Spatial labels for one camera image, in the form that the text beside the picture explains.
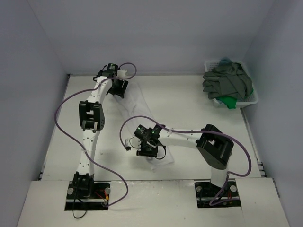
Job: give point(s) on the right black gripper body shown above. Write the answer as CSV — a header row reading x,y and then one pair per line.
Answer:
x,y
147,151

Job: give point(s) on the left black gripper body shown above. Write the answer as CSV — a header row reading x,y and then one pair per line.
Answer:
x,y
119,89

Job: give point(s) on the white t shirt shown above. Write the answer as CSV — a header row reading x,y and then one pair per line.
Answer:
x,y
134,104

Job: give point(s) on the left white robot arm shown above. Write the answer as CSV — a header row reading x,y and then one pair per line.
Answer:
x,y
92,121

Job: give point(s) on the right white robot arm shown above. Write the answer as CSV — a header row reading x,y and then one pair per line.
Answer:
x,y
215,149

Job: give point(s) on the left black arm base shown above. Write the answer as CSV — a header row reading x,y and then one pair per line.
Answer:
x,y
79,203

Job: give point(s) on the green t shirt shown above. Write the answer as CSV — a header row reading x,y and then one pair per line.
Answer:
x,y
232,103

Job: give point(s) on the white plastic basket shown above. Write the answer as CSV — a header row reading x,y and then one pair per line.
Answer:
x,y
209,65

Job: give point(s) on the grey t shirt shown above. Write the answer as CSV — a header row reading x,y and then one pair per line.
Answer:
x,y
227,80

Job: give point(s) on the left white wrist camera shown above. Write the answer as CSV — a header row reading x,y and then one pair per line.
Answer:
x,y
122,73

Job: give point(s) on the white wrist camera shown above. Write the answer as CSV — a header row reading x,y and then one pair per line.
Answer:
x,y
132,143
122,73

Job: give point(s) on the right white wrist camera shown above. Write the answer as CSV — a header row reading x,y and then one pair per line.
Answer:
x,y
132,143

